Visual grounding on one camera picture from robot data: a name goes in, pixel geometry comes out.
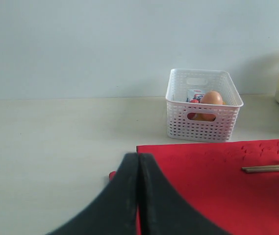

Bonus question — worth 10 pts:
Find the red table cloth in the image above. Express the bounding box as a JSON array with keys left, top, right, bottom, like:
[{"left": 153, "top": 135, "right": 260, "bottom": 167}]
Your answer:
[{"left": 108, "top": 138, "right": 279, "bottom": 235}]

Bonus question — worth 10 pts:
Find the white perforated plastic basket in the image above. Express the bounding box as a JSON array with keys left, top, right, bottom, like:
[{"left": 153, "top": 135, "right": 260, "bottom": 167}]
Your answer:
[{"left": 165, "top": 69, "right": 243, "bottom": 142}]

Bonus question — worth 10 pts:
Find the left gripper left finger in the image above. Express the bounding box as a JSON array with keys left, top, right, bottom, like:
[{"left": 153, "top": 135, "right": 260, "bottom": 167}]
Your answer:
[{"left": 49, "top": 153, "right": 139, "bottom": 235}]

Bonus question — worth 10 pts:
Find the beige egg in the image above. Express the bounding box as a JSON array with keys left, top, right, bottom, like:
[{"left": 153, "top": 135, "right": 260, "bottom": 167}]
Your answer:
[{"left": 200, "top": 91, "right": 223, "bottom": 105}]

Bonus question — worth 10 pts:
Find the blue white milk carton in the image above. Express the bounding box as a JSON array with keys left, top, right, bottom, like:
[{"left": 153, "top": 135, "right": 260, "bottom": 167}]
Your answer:
[{"left": 186, "top": 89, "right": 206, "bottom": 102}]

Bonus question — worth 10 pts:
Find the red sausage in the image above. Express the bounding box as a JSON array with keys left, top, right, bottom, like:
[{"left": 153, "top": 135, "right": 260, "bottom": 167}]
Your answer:
[{"left": 189, "top": 99, "right": 199, "bottom": 103}]

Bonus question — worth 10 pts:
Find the wooden chopstick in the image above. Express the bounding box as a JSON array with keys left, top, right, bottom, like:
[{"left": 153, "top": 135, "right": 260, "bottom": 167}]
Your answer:
[
  {"left": 242, "top": 165, "right": 279, "bottom": 170},
  {"left": 244, "top": 168, "right": 279, "bottom": 173}
]

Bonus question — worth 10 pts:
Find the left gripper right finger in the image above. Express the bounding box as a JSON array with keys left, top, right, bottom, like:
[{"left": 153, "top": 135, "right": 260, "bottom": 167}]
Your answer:
[{"left": 137, "top": 153, "right": 229, "bottom": 235}]

